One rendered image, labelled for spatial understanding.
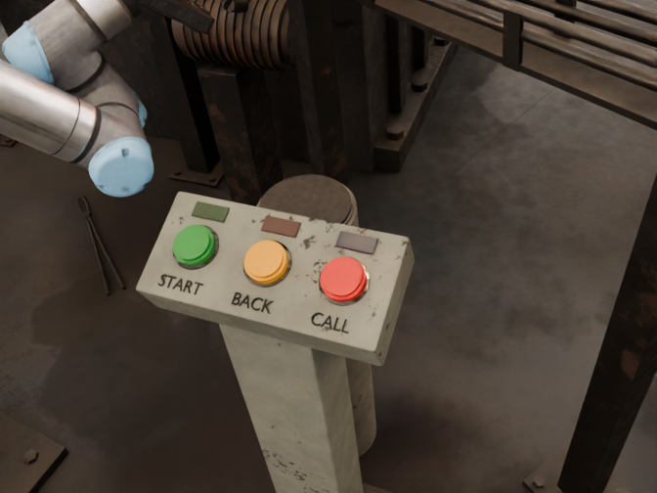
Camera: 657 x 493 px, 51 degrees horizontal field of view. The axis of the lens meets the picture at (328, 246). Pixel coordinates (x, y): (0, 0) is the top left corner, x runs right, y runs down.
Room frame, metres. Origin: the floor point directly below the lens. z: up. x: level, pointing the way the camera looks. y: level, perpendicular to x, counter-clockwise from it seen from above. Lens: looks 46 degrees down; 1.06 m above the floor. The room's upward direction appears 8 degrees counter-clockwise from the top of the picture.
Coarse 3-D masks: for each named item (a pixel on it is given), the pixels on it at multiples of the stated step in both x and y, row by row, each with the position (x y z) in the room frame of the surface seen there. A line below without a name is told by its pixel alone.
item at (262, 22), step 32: (192, 0) 1.14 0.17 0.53; (256, 0) 1.09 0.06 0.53; (192, 32) 1.10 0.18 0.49; (224, 32) 1.07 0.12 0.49; (256, 32) 1.05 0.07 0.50; (288, 32) 1.05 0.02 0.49; (224, 64) 1.11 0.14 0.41; (256, 64) 1.05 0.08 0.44; (288, 64) 1.06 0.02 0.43; (224, 96) 1.10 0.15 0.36; (256, 96) 1.13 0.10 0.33; (224, 128) 1.11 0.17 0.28; (256, 128) 1.11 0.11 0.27; (224, 160) 1.12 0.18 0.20; (256, 160) 1.09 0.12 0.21; (256, 192) 1.09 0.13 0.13
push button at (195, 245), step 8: (184, 232) 0.48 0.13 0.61; (192, 232) 0.48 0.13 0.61; (200, 232) 0.47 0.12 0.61; (208, 232) 0.47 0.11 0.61; (176, 240) 0.47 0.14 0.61; (184, 240) 0.47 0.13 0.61; (192, 240) 0.47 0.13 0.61; (200, 240) 0.47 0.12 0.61; (208, 240) 0.46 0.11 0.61; (176, 248) 0.46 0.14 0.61; (184, 248) 0.46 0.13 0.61; (192, 248) 0.46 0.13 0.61; (200, 248) 0.46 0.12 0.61; (208, 248) 0.46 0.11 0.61; (176, 256) 0.46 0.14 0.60; (184, 256) 0.45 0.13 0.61; (192, 256) 0.45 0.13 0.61; (200, 256) 0.45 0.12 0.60; (208, 256) 0.45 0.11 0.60; (192, 264) 0.45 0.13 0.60
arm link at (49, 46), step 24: (72, 0) 0.83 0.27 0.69; (24, 24) 0.82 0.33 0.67; (48, 24) 0.81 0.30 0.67; (72, 24) 0.81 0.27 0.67; (24, 48) 0.79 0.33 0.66; (48, 48) 0.79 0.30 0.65; (72, 48) 0.80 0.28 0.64; (96, 48) 0.82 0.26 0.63; (48, 72) 0.78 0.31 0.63; (72, 72) 0.79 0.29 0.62
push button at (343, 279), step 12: (336, 264) 0.41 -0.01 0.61; (348, 264) 0.41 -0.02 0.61; (360, 264) 0.41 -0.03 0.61; (324, 276) 0.40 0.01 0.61; (336, 276) 0.40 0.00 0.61; (348, 276) 0.40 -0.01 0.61; (360, 276) 0.39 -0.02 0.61; (324, 288) 0.39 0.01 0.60; (336, 288) 0.39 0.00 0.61; (348, 288) 0.39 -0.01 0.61; (360, 288) 0.39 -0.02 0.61; (336, 300) 0.38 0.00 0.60; (348, 300) 0.38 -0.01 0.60
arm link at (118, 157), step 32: (0, 64) 0.69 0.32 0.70; (0, 96) 0.66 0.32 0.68; (32, 96) 0.67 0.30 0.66; (64, 96) 0.70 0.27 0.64; (0, 128) 0.65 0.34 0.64; (32, 128) 0.66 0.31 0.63; (64, 128) 0.67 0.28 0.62; (96, 128) 0.69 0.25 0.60; (128, 128) 0.71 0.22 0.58; (96, 160) 0.66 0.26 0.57; (128, 160) 0.66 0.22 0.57; (128, 192) 0.66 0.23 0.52
